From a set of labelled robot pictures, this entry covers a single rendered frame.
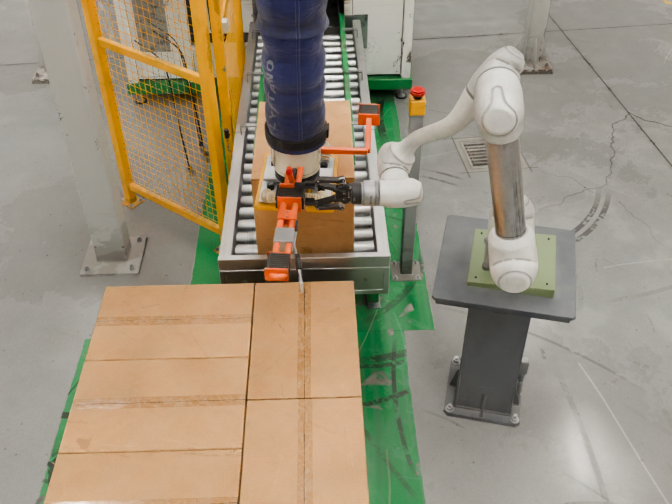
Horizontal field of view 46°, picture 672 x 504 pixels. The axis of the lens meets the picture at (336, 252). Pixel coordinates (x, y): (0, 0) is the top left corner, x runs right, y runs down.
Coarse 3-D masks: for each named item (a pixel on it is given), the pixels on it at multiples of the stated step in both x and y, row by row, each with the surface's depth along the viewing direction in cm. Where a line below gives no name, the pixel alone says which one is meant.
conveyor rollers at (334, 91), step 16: (336, 48) 476; (352, 48) 476; (256, 64) 461; (336, 64) 462; (352, 64) 462; (256, 80) 448; (336, 80) 449; (352, 80) 449; (256, 96) 434; (336, 96) 435; (352, 96) 435; (256, 112) 420; (352, 112) 421; (240, 208) 352; (368, 208) 352; (240, 224) 344; (368, 224) 345; (240, 240) 338; (256, 240) 338; (368, 240) 340
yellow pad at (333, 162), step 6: (330, 156) 308; (336, 156) 308; (324, 162) 300; (330, 162) 304; (336, 162) 305; (336, 168) 302; (336, 174) 300; (312, 192) 290; (330, 192) 290; (306, 210) 285; (312, 210) 284; (318, 210) 284; (324, 210) 284; (330, 210) 284
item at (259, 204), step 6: (270, 156) 307; (264, 162) 305; (270, 162) 304; (264, 168) 302; (258, 186) 293; (264, 186) 292; (270, 186) 289; (276, 186) 292; (258, 192) 290; (258, 198) 288; (258, 204) 285; (264, 204) 285; (270, 204) 285; (270, 210) 285; (276, 210) 285
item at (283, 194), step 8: (280, 184) 271; (288, 184) 271; (280, 192) 270; (288, 192) 270; (296, 192) 270; (304, 192) 269; (280, 200) 266; (288, 200) 266; (296, 200) 266; (304, 200) 271; (288, 208) 268
